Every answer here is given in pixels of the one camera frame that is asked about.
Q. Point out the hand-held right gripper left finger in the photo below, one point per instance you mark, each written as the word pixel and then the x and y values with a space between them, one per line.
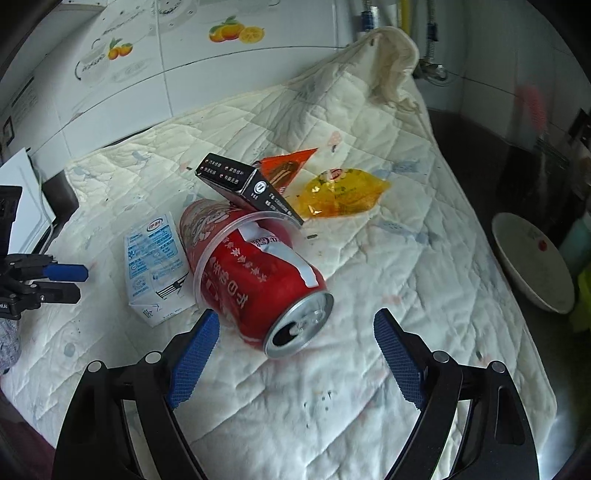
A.
pixel 194 360

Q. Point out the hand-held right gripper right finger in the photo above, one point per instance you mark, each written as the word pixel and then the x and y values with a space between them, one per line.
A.
pixel 397 360

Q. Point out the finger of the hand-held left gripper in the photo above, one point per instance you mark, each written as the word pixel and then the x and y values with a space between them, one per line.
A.
pixel 60 293
pixel 69 272

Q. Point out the blue and white milk carton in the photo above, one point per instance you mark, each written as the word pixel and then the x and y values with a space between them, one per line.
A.
pixel 152 258

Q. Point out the red cola can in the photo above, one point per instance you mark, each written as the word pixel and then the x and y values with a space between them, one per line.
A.
pixel 258 286

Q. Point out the clear plastic cup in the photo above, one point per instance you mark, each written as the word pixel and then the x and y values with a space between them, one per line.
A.
pixel 265 214

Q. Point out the yellow plastic packet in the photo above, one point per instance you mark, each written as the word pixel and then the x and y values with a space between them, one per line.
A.
pixel 341 191

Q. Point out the black cardboard box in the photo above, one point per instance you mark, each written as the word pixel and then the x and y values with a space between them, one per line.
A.
pixel 231 177

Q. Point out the orange plastic wrapper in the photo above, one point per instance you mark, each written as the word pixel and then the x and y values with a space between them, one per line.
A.
pixel 286 168

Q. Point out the white quilted blanket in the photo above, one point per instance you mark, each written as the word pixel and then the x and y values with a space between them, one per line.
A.
pixel 369 277

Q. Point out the white ceramic bowl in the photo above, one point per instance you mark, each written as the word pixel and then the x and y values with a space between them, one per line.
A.
pixel 531 263

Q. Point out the teal plastic bottle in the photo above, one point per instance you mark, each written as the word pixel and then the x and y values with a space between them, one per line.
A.
pixel 577 244

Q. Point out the pink brush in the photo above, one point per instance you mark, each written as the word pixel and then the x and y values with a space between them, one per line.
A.
pixel 533 108

